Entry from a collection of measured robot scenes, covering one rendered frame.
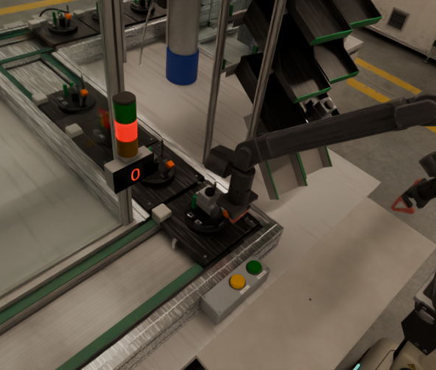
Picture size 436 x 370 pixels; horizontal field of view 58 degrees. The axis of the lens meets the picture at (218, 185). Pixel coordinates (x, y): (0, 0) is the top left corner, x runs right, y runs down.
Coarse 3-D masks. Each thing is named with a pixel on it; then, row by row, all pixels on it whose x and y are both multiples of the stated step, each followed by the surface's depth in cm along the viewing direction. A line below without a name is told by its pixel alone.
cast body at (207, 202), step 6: (210, 186) 115; (198, 192) 113; (204, 192) 113; (210, 192) 112; (216, 192) 113; (198, 198) 115; (204, 198) 112; (210, 198) 112; (216, 198) 114; (198, 204) 116; (204, 204) 114; (210, 204) 113; (216, 204) 114; (204, 210) 116; (210, 210) 113; (216, 210) 115
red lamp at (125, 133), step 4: (136, 120) 88; (116, 124) 88; (120, 124) 87; (128, 124) 87; (132, 124) 88; (136, 124) 89; (116, 128) 89; (120, 128) 88; (124, 128) 88; (128, 128) 88; (132, 128) 88; (136, 128) 90; (116, 132) 90; (120, 132) 88; (124, 132) 88; (128, 132) 88; (132, 132) 89; (136, 132) 90; (116, 136) 90; (120, 136) 89; (124, 136) 89; (128, 136) 89; (132, 136) 90; (136, 136) 91; (120, 140) 90; (124, 140) 90; (128, 140) 90; (132, 140) 91
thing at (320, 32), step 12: (288, 0) 92; (300, 0) 96; (312, 0) 97; (324, 0) 99; (300, 12) 94; (312, 12) 96; (324, 12) 97; (336, 12) 97; (300, 24) 91; (312, 24) 94; (324, 24) 96; (336, 24) 97; (348, 24) 96; (312, 36) 90; (324, 36) 91; (336, 36) 94
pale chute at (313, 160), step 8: (304, 152) 137; (312, 152) 139; (320, 152) 140; (304, 160) 137; (312, 160) 139; (320, 160) 141; (328, 160) 138; (304, 168) 137; (312, 168) 139; (320, 168) 140
